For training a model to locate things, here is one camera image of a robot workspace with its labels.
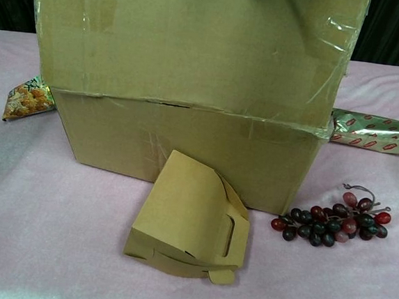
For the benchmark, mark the large brown cardboard box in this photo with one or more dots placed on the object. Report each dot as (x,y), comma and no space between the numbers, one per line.
(192,68)

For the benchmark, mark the small kraft paper box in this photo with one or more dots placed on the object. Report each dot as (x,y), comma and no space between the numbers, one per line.
(180,207)

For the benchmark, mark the dark red grape bunch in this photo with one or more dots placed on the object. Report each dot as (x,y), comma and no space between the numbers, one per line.
(332,226)

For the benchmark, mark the pink tablecloth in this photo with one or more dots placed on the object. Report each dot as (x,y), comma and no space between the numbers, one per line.
(40,212)

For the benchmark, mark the green red foil package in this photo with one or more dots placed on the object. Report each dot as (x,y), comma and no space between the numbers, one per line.
(375,135)

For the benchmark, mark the green snack bag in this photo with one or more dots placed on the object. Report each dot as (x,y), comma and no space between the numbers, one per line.
(27,103)

